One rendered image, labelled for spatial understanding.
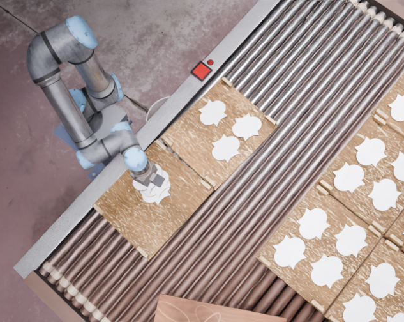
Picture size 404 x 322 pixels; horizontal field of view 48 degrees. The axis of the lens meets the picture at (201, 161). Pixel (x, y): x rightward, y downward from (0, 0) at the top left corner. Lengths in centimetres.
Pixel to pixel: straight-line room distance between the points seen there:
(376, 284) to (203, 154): 90
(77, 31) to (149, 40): 183
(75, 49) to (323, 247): 125
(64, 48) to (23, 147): 179
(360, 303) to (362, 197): 44
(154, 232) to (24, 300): 135
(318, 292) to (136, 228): 81
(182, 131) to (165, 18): 151
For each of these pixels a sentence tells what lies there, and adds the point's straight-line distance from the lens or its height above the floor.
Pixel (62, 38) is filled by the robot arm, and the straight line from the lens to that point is 156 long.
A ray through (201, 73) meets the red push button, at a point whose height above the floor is 93.
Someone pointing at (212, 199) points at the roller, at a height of 92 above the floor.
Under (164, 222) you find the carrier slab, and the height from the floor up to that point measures 94.
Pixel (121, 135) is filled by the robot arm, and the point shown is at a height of 135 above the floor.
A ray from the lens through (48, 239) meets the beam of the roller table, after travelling 211.
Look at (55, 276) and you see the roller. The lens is 208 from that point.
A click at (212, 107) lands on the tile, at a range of 208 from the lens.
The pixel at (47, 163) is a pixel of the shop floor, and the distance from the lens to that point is 319.
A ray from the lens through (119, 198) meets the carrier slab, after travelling 202.
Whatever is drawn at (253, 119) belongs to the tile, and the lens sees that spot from 206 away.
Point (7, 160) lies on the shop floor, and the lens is 330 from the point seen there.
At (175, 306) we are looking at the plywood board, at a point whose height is 104.
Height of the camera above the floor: 288
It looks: 75 degrees down
